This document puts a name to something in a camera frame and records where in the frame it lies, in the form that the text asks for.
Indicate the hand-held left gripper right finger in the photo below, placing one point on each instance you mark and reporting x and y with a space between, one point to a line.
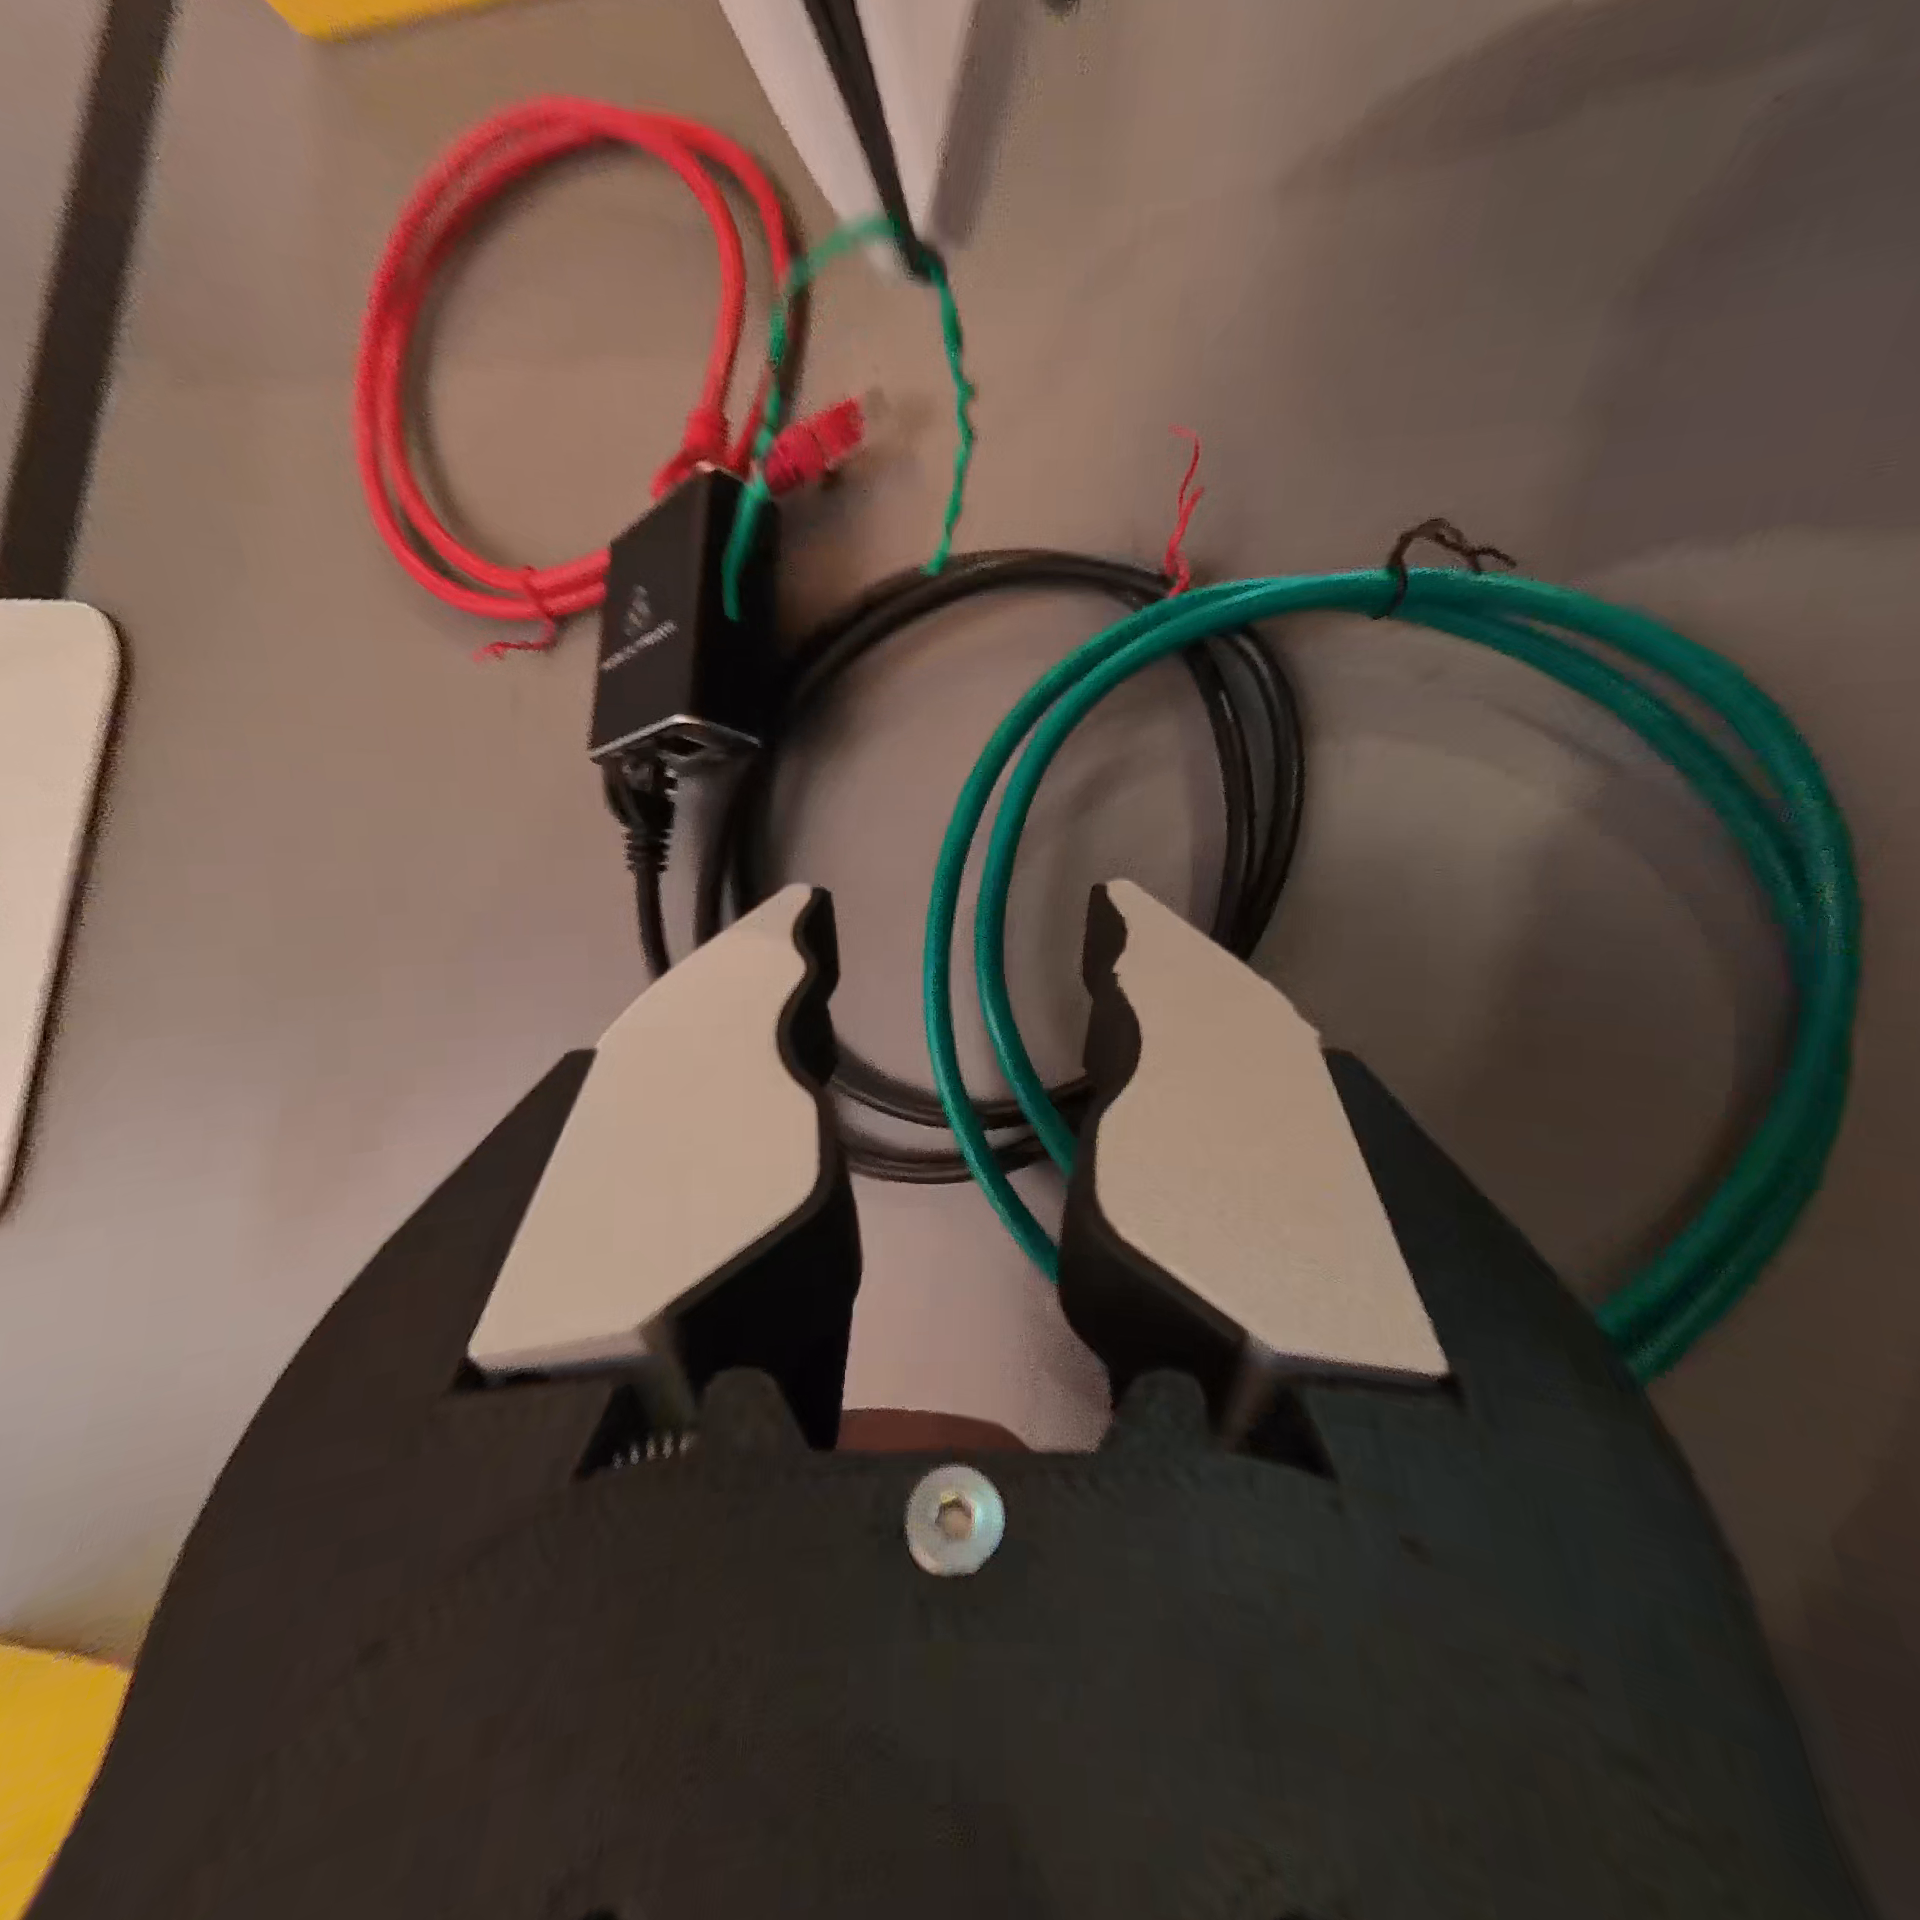
1259 1170

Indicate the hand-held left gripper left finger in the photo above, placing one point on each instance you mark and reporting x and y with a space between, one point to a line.
673 1140

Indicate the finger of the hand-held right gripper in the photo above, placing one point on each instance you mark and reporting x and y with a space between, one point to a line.
807 105
990 105

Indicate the green twist tie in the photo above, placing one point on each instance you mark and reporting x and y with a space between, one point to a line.
959 451

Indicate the black ethernet splitter box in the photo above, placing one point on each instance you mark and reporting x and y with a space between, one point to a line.
673 630

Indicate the black twist tie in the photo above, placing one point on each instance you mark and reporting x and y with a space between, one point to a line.
1395 577

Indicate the pale rounded board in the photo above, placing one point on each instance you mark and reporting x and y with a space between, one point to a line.
45 898

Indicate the yellow flat object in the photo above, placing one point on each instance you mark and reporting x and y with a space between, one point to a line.
45 1799

